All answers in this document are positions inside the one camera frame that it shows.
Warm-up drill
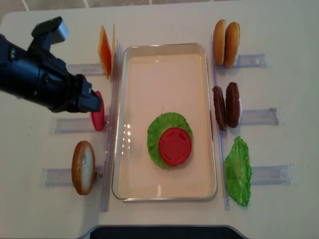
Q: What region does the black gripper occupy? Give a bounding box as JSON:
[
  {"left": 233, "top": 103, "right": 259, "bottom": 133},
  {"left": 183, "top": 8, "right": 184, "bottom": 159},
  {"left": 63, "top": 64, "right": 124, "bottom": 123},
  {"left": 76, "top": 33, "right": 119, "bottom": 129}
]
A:
[{"left": 50, "top": 74, "right": 102, "bottom": 113}]

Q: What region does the red tomato slice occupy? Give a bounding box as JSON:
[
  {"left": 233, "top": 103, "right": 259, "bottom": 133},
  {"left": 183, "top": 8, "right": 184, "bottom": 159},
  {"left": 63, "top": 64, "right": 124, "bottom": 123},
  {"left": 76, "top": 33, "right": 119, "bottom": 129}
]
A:
[
  {"left": 158, "top": 127, "right": 192, "bottom": 166},
  {"left": 91, "top": 91, "right": 105, "bottom": 131}
]

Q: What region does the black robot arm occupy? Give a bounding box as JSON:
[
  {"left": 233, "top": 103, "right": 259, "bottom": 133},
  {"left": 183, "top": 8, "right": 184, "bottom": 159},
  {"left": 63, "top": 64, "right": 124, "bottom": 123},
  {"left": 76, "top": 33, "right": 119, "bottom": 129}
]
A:
[{"left": 0, "top": 32, "right": 102, "bottom": 113}]

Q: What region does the red tomato slice in rack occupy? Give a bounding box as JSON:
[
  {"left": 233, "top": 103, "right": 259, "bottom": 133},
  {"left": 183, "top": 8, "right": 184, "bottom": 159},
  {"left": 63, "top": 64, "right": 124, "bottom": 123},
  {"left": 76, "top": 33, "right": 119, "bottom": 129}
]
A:
[{"left": 91, "top": 91, "right": 105, "bottom": 131}]

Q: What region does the yellow cheese slice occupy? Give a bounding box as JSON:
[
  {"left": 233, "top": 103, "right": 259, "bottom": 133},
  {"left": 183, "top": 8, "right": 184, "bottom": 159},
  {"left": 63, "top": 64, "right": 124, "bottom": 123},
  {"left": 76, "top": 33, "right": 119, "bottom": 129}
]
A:
[{"left": 111, "top": 24, "right": 116, "bottom": 80}]

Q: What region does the orange cheese slice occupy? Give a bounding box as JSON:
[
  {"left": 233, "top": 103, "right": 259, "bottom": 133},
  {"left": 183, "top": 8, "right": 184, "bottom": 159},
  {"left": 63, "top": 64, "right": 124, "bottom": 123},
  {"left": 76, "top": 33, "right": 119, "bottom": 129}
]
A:
[{"left": 98, "top": 25, "right": 111, "bottom": 79}]

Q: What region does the green lettuce leaf on tray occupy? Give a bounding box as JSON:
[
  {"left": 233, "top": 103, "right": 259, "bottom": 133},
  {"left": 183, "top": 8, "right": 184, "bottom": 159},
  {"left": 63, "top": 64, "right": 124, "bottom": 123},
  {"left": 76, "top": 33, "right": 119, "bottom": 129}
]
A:
[{"left": 147, "top": 113, "right": 192, "bottom": 168}]

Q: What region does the brown meat patty near tray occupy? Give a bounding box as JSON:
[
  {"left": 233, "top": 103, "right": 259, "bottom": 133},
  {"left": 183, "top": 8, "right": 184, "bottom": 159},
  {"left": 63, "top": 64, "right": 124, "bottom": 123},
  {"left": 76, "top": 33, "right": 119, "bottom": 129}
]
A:
[{"left": 212, "top": 86, "right": 227, "bottom": 131}]

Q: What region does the brown meat patty outer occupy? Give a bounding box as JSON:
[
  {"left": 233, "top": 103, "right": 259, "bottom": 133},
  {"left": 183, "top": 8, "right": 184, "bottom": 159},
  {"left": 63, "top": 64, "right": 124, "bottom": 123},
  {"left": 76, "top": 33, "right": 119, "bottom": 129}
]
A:
[{"left": 226, "top": 82, "right": 241, "bottom": 128}]

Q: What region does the green lettuce leaf in rack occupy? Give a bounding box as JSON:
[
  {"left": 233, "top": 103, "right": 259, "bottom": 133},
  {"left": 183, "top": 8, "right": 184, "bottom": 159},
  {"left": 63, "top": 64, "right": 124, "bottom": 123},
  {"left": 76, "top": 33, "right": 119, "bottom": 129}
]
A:
[{"left": 224, "top": 136, "right": 252, "bottom": 207}]

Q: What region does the bun top left rack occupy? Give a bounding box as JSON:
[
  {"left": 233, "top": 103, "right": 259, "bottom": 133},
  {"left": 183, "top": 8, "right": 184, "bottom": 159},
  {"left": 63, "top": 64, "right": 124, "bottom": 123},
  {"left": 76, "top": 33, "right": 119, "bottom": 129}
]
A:
[{"left": 71, "top": 141, "right": 95, "bottom": 195}]

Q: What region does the white rectangular tray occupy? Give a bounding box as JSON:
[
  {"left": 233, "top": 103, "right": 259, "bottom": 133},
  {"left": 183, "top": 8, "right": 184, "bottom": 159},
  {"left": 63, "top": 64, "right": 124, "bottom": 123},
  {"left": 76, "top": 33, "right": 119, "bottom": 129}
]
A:
[{"left": 112, "top": 43, "right": 217, "bottom": 201}]

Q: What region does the clear acrylic rack left side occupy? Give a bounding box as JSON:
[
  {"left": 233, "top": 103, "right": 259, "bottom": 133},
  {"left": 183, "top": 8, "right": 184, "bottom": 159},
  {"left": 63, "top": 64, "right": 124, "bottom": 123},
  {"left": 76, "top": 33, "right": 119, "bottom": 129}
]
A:
[{"left": 41, "top": 41, "right": 123, "bottom": 212}]

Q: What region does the clear acrylic rack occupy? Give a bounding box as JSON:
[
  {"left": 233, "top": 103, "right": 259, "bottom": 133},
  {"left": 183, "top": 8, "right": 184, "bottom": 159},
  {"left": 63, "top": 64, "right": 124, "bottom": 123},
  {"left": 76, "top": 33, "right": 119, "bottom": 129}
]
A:
[
  {"left": 41, "top": 41, "right": 123, "bottom": 212},
  {"left": 210, "top": 33, "right": 299, "bottom": 210}
]

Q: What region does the bun slice outer right rack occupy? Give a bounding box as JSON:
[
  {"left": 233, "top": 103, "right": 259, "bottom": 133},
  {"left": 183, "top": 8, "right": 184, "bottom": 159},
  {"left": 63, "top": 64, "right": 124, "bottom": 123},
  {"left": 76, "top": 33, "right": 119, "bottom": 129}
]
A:
[{"left": 212, "top": 19, "right": 226, "bottom": 65}]

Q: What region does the bun slice rack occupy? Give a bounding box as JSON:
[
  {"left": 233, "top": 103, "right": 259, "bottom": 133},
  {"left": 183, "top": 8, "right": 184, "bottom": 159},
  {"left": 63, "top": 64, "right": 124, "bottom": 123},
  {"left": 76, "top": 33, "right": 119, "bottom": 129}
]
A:
[
  {"left": 224, "top": 22, "right": 240, "bottom": 68},
  {"left": 212, "top": 19, "right": 226, "bottom": 65}
]

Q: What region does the bun slice inner right rack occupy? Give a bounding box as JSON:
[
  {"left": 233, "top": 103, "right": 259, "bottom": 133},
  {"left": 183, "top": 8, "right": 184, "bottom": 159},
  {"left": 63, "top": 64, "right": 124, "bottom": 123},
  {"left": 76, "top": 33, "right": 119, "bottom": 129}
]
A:
[{"left": 224, "top": 22, "right": 240, "bottom": 68}]

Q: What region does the clear acrylic rack right side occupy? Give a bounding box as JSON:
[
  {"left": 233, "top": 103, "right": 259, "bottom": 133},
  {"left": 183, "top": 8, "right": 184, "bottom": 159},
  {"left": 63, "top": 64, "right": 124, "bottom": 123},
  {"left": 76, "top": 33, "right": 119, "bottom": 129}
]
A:
[{"left": 210, "top": 33, "right": 299, "bottom": 210}]

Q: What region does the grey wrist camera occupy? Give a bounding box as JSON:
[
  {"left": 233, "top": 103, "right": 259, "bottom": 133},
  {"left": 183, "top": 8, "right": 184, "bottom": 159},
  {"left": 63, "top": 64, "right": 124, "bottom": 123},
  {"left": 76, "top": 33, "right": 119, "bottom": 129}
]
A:
[{"left": 30, "top": 16, "right": 69, "bottom": 51}]

